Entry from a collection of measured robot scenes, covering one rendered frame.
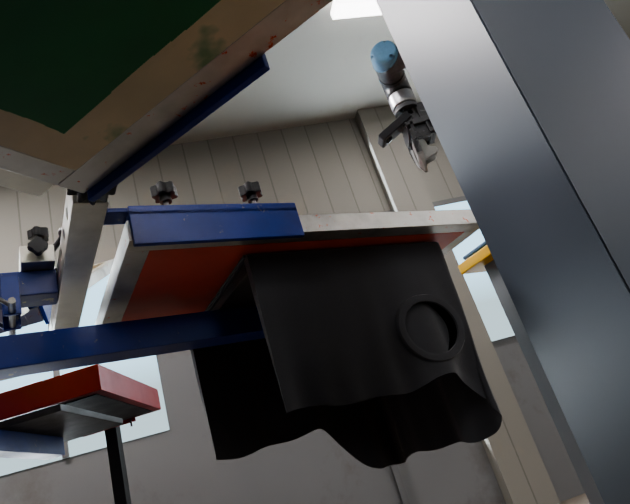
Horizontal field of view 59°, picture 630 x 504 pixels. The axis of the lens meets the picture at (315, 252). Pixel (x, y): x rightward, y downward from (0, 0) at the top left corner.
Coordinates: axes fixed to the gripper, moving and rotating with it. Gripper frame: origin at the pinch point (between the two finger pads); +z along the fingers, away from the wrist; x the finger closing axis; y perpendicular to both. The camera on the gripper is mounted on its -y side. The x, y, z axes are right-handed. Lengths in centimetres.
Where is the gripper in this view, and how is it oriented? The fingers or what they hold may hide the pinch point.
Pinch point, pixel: (422, 168)
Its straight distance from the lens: 155.2
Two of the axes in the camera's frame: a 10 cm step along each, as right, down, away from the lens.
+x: 1.0, 3.7, 9.2
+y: 9.6, -2.8, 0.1
